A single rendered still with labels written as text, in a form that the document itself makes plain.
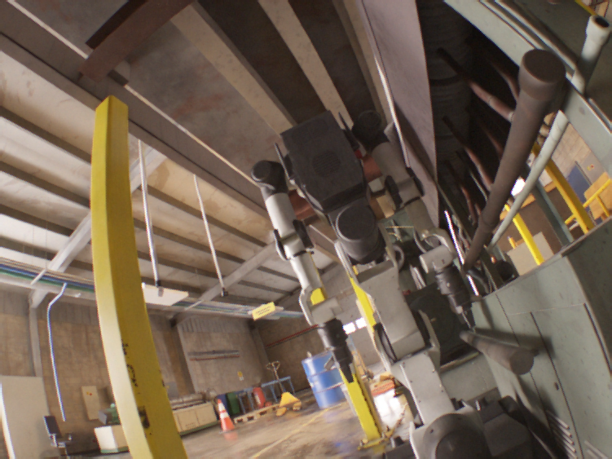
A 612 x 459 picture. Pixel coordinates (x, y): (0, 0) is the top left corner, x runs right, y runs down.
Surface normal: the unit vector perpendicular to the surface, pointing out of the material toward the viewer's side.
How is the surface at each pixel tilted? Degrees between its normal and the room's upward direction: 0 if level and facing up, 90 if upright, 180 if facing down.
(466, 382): 90
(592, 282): 90
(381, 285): 100
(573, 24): 90
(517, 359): 90
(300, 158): 105
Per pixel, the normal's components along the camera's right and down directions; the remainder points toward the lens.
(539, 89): -0.47, 0.88
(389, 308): -0.20, -0.18
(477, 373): -0.38, -0.27
